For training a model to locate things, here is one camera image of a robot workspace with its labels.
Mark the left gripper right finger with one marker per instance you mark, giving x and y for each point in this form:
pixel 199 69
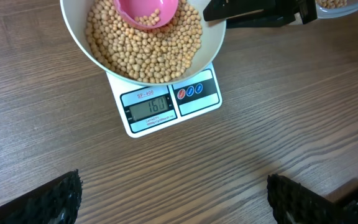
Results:
pixel 293 203

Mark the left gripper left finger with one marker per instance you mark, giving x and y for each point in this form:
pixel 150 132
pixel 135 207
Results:
pixel 57 201

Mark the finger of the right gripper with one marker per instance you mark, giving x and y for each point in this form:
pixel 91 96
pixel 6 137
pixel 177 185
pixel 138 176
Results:
pixel 259 21
pixel 222 9

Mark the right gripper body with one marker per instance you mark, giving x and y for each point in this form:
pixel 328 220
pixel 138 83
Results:
pixel 288 9

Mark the pink measuring scoop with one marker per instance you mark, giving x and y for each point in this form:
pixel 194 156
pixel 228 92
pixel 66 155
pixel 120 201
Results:
pixel 128 9

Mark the soybeans in scoop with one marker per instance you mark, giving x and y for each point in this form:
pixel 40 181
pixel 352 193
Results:
pixel 151 20

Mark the soybeans in bowl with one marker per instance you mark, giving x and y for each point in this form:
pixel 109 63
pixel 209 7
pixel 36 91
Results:
pixel 151 56

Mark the white digital kitchen scale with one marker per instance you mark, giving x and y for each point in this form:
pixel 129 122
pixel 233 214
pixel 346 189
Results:
pixel 147 109

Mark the white bowl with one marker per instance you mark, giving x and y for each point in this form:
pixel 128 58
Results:
pixel 75 14

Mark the clear plastic container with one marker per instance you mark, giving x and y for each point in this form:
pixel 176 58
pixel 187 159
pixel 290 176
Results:
pixel 323 13

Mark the yellow soybeans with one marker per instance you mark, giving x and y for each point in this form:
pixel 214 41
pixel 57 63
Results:
pixel 331 4

